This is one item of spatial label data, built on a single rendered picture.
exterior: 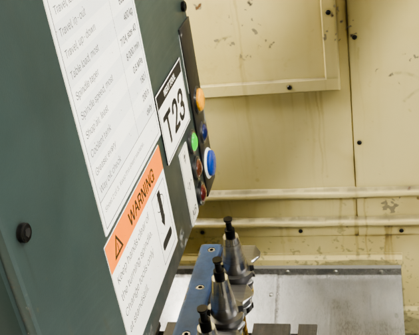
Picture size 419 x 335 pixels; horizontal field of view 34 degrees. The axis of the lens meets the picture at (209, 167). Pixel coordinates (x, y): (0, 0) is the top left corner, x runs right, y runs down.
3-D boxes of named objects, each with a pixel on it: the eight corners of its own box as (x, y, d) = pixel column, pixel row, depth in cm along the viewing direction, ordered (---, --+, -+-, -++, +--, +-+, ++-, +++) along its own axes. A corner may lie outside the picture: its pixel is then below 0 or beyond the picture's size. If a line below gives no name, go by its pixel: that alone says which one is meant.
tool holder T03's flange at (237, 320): (206, 312, 114) (204, 300, 113) (243, 308, 114) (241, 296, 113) (207, 338, 109) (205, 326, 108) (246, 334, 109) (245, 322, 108)
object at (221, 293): (209, 303, 112) (204, 270, 109) (237, 300, 112) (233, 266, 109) (211, 322, 108) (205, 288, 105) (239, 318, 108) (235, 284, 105)
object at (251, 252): (262, 247, 127) (261, 244, 126) (259, 265, 122) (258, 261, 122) (224, 247, 128) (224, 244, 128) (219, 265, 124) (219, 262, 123)
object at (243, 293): (254, 286, 117) (254, 282, 117) (250, 307, 113) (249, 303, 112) (214, 286, 119) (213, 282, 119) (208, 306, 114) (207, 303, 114)
